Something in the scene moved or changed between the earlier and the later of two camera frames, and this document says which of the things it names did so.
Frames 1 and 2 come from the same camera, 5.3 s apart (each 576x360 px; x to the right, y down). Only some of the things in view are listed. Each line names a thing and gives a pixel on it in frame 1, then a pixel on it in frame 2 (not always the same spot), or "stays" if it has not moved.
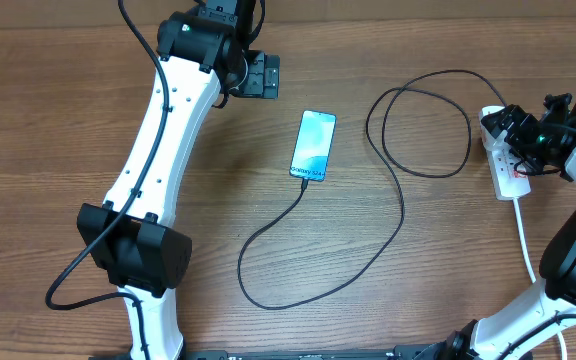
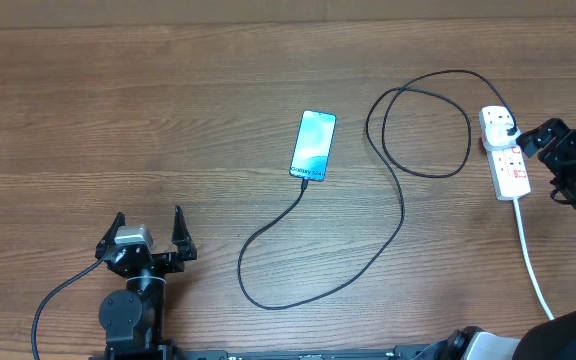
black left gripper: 262,81 → 172,262
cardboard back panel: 61,12 stays
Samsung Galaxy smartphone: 312,148 stays
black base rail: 420,352 stays
